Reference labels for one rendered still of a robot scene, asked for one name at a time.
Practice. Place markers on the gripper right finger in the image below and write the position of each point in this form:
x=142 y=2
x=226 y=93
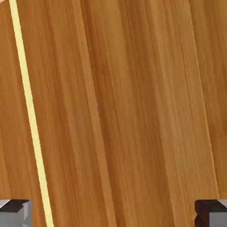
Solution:
x=211 y=214

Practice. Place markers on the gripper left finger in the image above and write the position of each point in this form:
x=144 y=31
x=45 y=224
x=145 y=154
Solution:
x=14 y=214

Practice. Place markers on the light wooden cabinet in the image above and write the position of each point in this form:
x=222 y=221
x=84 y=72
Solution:
x=27 y=88

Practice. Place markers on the large wooden cabinet door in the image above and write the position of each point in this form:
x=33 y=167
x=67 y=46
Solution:
x=115 y=106

